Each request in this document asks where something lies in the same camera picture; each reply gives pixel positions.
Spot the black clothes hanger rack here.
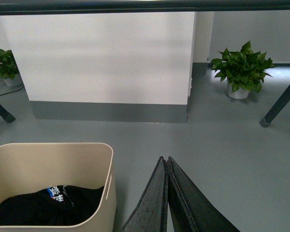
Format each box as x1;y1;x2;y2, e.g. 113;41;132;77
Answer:
0;0;290;123

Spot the green potted plant left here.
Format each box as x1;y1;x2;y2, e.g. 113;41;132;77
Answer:
0;49;23;87

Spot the beige plastic laundry hamper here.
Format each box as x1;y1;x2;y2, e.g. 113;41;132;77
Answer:
0;143;116;232

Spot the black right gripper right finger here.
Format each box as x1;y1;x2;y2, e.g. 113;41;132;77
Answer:
167;157;239;232

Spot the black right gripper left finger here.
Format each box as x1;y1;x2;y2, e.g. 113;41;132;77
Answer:
122;157;169;232

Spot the green potted plant right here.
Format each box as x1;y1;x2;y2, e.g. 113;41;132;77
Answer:
211;41;275;100

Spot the black printed t-shirt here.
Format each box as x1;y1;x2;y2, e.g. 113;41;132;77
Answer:
0;185;104;226

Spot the green potted plant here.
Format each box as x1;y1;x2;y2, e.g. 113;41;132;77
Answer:
211;41;275;100
0;49;23;87

